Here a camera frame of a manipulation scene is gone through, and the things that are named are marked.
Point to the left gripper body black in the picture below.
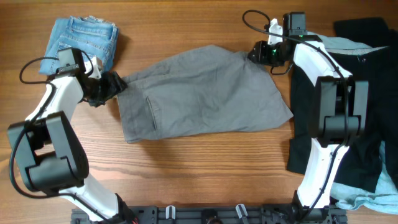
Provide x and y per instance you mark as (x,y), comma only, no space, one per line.
(102,88)

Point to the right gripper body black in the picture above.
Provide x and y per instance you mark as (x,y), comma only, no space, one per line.
(270,54)

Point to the grey cotton shorts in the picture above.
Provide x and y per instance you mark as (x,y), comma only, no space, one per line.
(204,90)

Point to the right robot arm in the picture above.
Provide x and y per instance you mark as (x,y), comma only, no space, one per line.
(338,113)

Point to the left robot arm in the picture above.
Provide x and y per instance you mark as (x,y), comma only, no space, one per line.
(47,158)

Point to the folded blue denim jeans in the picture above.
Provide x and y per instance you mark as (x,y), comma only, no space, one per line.
(96,37)

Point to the black garment at corner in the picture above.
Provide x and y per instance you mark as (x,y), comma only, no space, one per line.
(372,31)

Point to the black garment under pile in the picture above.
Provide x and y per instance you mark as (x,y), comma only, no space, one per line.
(359,168)

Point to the light blue garment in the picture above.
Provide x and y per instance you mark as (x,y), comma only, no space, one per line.
(384,198)

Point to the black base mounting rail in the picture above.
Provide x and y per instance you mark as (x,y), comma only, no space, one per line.
(268,213)

